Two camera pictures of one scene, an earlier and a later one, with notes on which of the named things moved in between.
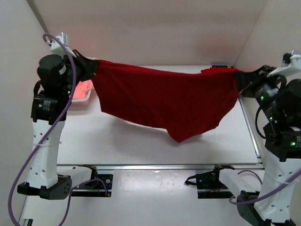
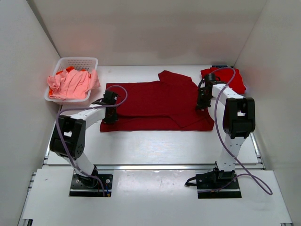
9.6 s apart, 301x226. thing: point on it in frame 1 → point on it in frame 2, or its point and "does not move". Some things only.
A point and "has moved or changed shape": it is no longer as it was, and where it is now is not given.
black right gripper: (255, 78) → (202, 101)
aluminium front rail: (155, 166) does not move
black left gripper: (78, 65) → (110, 115)
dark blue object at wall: (221, 66) does not move
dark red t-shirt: (188, 105) has moved or changed shape
